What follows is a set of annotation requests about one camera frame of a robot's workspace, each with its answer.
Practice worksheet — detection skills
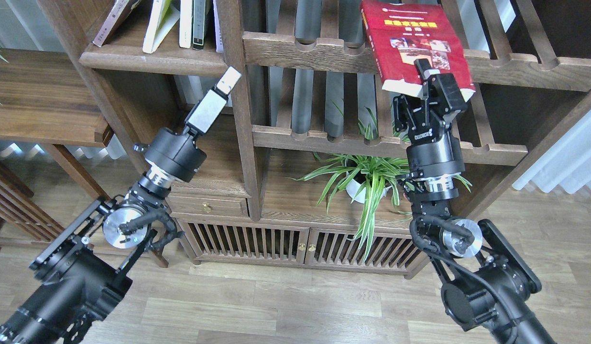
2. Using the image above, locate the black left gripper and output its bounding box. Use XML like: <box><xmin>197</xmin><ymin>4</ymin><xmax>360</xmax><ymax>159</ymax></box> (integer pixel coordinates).
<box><xmin>135</xmin><ymin>66</ymin><xmax>242</xmax><ymax>183</ymax></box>

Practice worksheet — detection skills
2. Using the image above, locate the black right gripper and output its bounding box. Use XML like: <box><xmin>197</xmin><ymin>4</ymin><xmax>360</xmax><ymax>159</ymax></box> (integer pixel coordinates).
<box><xmin>393</xmin><ymin>58</ymin><xmax>468</xmax><ymax>189</ymax></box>

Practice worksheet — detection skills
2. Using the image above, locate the red cover book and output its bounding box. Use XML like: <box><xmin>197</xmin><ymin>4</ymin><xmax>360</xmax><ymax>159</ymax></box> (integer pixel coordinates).
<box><xmin>360</xmin><ymin>0</ymin><xmax>475</xmax><ymax>101</ymax></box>

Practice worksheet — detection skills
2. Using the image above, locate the yellow green cover book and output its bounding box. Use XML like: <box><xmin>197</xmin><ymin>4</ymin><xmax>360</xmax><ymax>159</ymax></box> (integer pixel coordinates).
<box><xmin>142</xmin><ymin>0</ymin><xmax>180</xmax><ymax>53</ymax></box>

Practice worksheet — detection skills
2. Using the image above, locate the dark maroon cover book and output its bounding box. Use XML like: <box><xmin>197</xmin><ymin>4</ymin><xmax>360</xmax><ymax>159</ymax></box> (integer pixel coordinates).
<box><xmin>92</xmin><ymin>0</ymin><xmax>141</xmax><ymax>46</ymax></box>

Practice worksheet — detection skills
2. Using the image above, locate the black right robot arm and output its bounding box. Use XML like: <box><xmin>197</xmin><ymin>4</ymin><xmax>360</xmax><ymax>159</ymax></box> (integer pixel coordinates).
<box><xmin>393</xmin><ymin>59</ymin><xmax>554</xmax><ymax>344</ymax></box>

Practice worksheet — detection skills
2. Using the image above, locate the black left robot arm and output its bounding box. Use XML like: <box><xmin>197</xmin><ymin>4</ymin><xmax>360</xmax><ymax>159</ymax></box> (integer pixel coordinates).
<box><xmin>0</xmin><ymin>67</ymin><xmax>241</xmax><ymax>344</ymax></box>

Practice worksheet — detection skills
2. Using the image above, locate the dark green upright book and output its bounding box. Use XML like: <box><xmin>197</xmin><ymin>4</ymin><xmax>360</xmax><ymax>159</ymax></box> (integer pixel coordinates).
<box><xmin>191</xmin><ymin>0</ymin><xmax>211</xmax><ymax>50</ymax></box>

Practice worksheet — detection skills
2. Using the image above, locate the white upright book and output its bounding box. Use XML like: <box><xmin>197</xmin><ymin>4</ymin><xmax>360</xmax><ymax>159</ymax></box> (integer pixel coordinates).
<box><xmin>179</xmin><ymin>0</ymin><xmax>193</xmax><ymax>49</ymax></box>

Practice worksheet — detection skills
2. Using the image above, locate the dark wooden bookshelf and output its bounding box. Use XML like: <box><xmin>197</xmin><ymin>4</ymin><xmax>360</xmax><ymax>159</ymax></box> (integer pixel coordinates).
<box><xmin>38</xmin><ymin>0</ymin><xmax>591</xmax><ymax>279</ymax></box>

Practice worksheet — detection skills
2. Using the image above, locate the green spider plant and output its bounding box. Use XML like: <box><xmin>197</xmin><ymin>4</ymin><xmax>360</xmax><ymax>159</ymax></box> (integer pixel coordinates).
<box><xmin>289</xmin><ymin>101</ymin><xmax>472</xmax><ymax>261</ymax></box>

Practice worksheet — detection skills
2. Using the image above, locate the white curtain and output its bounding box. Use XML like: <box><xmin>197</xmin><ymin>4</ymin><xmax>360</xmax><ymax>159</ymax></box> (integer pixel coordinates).
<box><xmin>512</xmin><ymin>110</ymin><xmax>591</xmax><ymax>194</ymax></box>

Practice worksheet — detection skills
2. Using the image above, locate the wooden side table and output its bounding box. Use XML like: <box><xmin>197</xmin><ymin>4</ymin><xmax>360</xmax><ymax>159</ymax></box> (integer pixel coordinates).
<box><xmin>0</xmin><ymin>49</ymin><xmax>170</xmax><ymax>268</ymax></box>

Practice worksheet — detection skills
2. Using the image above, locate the wooden slatted rack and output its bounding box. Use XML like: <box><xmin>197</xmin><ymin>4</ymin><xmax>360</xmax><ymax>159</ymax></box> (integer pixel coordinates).
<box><xmin>0</xmin><ymin>161</ymin><xmax>64</xmax><ymax>244</ymax></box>

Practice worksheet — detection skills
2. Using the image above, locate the white book behind post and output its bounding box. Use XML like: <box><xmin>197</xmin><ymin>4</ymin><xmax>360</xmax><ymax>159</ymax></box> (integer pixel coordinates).
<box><xmin>212</xmin><ymin>0</ymin><xmax>225</xmax><ymax>53</ymax></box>

